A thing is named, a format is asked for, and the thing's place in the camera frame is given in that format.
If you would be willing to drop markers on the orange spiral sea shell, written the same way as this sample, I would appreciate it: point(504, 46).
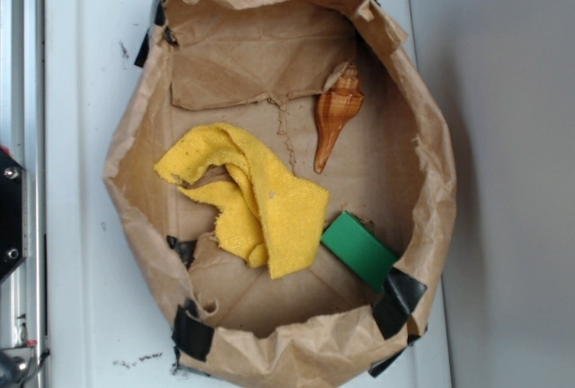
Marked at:
point(333, 111)

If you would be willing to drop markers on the yellow terry cloth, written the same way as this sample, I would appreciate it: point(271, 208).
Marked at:
point(266, 215)

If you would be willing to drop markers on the green rectangular block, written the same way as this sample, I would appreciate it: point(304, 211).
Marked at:
point(359, 249)

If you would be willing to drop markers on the brown paper bag tray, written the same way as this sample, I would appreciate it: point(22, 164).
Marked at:
point(261, 65)

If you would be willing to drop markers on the black metal bracket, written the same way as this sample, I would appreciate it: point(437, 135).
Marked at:
point(13, 215)

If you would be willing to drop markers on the aluminium frame rail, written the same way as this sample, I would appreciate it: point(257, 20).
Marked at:
point(24, 329)

